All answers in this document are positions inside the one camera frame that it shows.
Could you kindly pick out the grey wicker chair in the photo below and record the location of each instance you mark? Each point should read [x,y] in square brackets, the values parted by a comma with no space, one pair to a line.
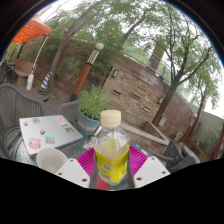
[15,110]
[69,111]
[180,155]

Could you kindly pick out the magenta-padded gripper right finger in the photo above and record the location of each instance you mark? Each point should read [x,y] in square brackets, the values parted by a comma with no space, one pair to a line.
[151,170]

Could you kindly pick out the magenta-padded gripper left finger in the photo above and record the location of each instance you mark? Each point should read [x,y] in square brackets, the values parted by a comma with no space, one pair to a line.
[71,171]

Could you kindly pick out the orange patio umbrella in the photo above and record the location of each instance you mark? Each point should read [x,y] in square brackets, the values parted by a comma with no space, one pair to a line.
[31,30]

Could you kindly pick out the clear yellow-labelled drink bottle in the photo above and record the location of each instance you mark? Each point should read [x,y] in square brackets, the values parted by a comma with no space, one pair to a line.
[111,156]

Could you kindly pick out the white cup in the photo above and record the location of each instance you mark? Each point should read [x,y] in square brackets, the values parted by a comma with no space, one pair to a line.
[50,159]

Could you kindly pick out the blue yellow striped cone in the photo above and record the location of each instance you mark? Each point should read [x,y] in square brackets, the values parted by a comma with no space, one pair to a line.
[45,83]

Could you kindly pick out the wooden bench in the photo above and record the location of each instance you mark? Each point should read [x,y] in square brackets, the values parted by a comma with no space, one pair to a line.
[21,70]

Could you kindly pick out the green plant in teal pot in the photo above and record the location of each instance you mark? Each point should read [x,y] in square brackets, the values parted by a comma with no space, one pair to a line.
[89,113]

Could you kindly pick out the flat round red coaster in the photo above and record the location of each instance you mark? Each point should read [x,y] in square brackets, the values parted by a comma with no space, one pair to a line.
[101,185]

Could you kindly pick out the dark branching tree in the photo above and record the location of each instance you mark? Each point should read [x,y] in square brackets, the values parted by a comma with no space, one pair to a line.
[170,96]

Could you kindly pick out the wooden lamp post with globe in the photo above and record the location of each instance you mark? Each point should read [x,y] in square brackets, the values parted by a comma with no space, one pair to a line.
[85,73]

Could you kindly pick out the silver laptop with stickers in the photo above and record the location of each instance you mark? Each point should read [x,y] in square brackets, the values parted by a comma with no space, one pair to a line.
[46,131]

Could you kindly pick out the stone brick fountain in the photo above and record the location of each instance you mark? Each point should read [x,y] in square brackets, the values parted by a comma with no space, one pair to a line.
[133,93]

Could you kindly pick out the leaning tree with thick trunk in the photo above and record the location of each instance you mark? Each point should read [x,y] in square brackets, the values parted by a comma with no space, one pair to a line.
[65,43]

